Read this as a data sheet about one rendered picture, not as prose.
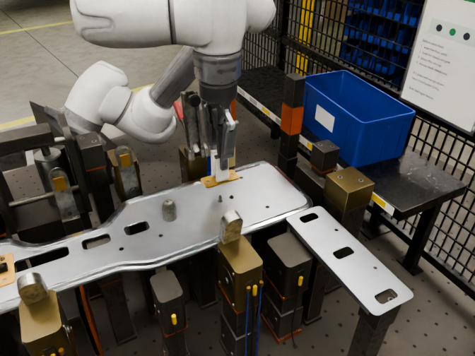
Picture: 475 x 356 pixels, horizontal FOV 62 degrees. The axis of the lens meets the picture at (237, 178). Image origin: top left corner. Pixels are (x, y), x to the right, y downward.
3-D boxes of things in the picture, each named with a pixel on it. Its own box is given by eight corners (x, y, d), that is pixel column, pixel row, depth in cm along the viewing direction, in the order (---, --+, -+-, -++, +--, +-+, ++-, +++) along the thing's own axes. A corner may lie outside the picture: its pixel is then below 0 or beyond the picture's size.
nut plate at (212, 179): (206, 188, 87) (206, 184, 86) (199, 179, 90) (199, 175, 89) (239, 178, 90) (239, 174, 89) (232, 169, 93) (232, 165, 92)
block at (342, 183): (325, 295, 108) (348, 193, 87) (308, 275, 114) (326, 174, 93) (348, 284, 111) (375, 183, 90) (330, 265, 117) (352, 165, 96)
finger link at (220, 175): (227, 151, 86) (228, 152, 85) (227, 177, 90) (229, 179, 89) (214, 155, 84) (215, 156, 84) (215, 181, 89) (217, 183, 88)
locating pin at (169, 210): (166, 229, 88) (163, 206, 85) (161, 220, 91) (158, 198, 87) (179, 224, 90) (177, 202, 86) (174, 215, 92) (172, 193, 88)
